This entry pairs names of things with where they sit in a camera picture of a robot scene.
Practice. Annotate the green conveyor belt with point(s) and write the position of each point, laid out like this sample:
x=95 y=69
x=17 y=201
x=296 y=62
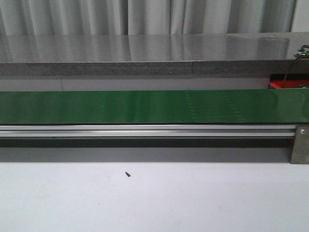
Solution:
x=252 y=106

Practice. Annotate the red bin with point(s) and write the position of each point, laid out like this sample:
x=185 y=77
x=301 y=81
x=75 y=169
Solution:
x=292 y=81

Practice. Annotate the grey stone-look shelf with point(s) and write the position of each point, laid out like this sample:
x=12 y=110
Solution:
x=85 y=55

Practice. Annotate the small green circuit board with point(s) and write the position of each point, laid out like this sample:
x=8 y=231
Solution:
x=302 y=52

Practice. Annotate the grey curtain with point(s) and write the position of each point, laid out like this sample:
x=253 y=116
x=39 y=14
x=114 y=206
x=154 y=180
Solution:
x=137 y=17

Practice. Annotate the aluminium conveyor rail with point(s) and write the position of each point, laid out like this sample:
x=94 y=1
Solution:
x=190 y=130

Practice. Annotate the metal conveyor bracket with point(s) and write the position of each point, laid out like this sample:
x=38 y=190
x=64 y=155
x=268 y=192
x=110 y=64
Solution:
x=300 y=153

